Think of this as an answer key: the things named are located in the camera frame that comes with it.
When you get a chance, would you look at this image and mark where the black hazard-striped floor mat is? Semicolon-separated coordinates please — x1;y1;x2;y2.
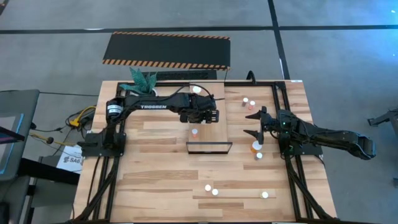
101;30;231;71

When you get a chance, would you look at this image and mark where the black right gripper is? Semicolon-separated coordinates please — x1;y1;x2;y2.
243;106;282;146

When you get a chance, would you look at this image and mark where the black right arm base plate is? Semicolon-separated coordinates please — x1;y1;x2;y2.
278;141;323;157

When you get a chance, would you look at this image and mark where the black aluminium table frame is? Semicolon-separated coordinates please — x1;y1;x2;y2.
73;80;338;224

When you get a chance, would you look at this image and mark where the black perforated floor strip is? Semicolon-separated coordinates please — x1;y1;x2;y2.
146;70;218;82

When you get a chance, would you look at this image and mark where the yellow cable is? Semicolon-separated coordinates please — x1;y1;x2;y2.
68;105;97;127

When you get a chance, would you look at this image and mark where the black floor beam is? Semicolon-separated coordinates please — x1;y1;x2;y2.
17;157;81;187

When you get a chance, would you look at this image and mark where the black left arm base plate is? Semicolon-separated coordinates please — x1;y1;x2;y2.
77;132;127;158

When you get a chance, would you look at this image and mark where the black stand leg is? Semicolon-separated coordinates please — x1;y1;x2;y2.
368;107;398;139

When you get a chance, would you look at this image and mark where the snake plant in white pot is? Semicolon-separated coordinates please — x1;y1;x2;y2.
119;67;159;96

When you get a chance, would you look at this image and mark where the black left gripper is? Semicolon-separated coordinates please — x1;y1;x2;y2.
179;94;220;124

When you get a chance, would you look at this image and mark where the dark flat device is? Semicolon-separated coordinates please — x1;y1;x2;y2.
0;126;26;146

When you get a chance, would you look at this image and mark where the grey side desk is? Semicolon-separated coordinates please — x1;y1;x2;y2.
0;89;40;187

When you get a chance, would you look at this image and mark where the white paper sheet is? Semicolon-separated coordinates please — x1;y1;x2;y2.
55;144;85;174

